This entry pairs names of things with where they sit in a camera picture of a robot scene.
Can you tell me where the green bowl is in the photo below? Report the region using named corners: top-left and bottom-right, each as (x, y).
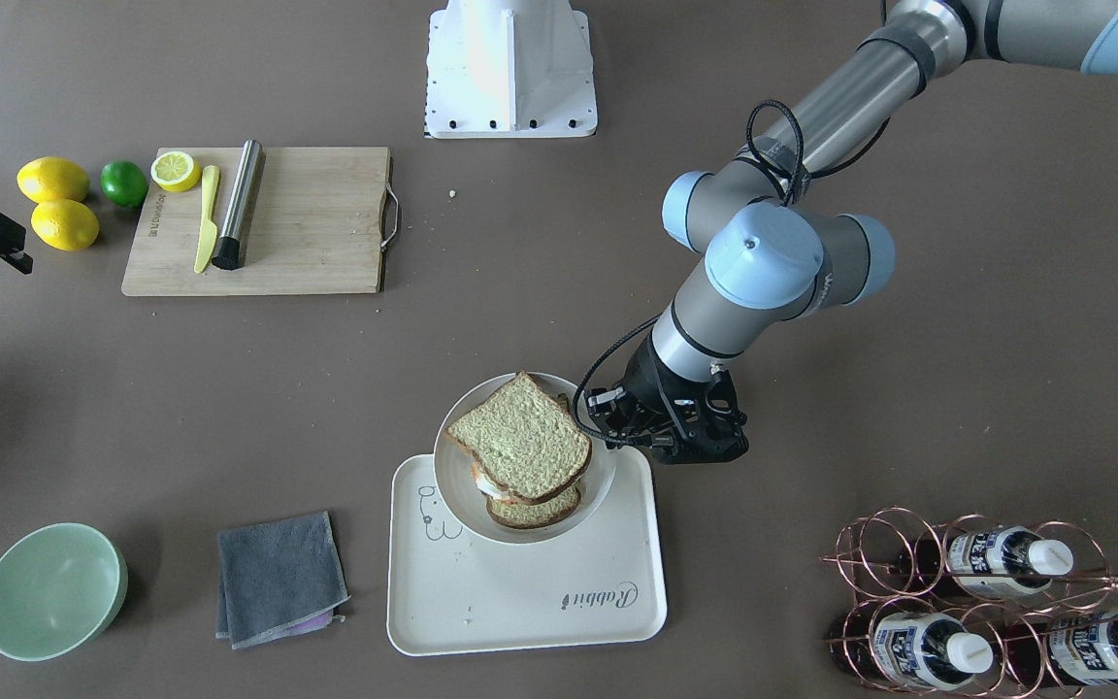
top-left (0, 522), bottom-right (127, 662)

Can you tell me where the grey folded cloth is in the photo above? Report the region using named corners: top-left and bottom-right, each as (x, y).
top-left (214, 512), bottom-right (350, 650)

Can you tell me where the copper wire bottle rack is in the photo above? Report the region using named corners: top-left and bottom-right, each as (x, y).
top-left (825, 508), bottom-right (1118, 698)

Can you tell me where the yellow lemon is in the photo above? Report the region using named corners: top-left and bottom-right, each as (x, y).
top-left (31, 199), bottom-right (100, 251)
top-left (16, 155), bottom-right (91, 204)

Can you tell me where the half lemon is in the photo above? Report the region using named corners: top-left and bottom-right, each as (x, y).
top-left (149, 150), bottom-right (203, 193)

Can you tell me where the wooden cutting board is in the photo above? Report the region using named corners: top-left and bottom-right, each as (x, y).
top-left (121, 147), bottom-right (392, 297)

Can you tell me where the green lime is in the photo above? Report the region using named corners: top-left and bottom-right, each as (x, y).
top-left (100, 160), bottom-right (149, 209)

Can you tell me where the white round plate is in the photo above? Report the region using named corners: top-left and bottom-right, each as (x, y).
top-left (434, 372), bottom-right (617, 545)

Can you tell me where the tea bottle one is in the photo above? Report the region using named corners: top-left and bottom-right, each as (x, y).
top-left (888, 525), bottom-right (1074, 602)

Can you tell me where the cream rabbit tray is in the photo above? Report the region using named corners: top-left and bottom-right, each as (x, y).
top-left (386, 450), bottom-right (669, 657)

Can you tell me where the tea bottle two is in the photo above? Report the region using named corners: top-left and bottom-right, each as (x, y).
top-left (826, 611), bottom-right (997, 691)

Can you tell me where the tea bottle three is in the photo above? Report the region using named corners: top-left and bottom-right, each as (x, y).
top-left (1003, 614), bottom-right (1118, 687)

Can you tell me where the yellow lemon lower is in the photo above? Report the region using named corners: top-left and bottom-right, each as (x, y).
top-left (31, 199), bottom-right (100, 251)

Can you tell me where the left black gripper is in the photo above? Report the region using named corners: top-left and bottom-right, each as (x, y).
top-left (584, 340), bottom-right (749, 463)

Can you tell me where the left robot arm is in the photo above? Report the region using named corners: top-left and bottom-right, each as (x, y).
top-left (571, 1), bottom-right (1118, 464)

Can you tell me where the yellow lemon upper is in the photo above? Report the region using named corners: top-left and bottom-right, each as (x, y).
top-left (16, 155), bottom-right (91, 204)

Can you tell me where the bread slice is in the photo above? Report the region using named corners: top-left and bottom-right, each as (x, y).
top-left (443, 371), bottom-right (593, 504)
top-left (483, 483), bottom-right (582, 530)

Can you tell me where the steel cylinder black tip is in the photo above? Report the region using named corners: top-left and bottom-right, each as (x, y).
top-left (212, 139), bottom-right (265, 271)

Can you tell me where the yellow plastic knife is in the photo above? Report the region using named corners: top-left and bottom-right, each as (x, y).
top-left (192, 166), bottom-right (220, 274)

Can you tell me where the fried egg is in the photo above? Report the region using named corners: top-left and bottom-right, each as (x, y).
top-left (470, 461), bottom-right (513, 501)

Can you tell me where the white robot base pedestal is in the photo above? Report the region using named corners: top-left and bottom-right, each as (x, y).
top-left (423, 1), bottom-right (599, 139)

